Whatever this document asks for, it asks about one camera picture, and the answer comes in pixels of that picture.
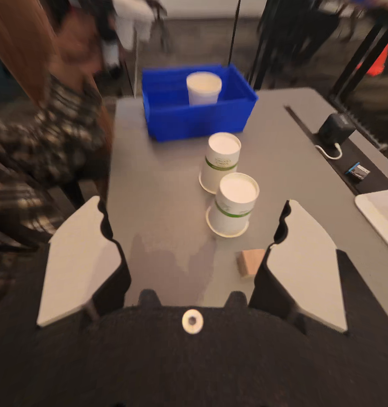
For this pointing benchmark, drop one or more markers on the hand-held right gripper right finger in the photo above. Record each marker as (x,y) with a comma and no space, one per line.
(308,270)

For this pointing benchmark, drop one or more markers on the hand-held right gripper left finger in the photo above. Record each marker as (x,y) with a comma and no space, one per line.
(79,264)

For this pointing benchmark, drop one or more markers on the white paper cup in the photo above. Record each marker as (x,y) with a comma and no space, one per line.
(203,89)

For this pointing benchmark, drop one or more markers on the wooden cube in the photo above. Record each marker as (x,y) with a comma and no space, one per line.
(249,262)

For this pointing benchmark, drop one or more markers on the black charger box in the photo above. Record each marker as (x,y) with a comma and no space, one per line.
(335,130)

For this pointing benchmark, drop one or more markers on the person's left hand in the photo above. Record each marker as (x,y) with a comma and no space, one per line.
(73,54)

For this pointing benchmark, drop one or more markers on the small black blue device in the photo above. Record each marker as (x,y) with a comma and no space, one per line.
(357,171)

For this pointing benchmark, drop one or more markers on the blue plastic bin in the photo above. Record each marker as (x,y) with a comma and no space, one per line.
(168,117)

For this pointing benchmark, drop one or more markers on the instruction sheet stand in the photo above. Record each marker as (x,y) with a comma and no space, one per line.
(381,213)

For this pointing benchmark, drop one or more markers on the orange traffic cone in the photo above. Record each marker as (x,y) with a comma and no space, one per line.
(377,63)

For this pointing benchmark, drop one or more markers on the black tripod light stand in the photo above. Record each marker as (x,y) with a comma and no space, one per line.
(234,31)

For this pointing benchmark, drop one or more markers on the person's left forearm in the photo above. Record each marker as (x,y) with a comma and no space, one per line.
(38,127)

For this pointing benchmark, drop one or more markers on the wooden office desk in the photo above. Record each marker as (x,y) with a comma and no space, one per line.
(356,68)

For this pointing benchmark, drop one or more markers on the white cup green band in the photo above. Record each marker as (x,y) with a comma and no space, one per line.
(232,210)
(219,171)

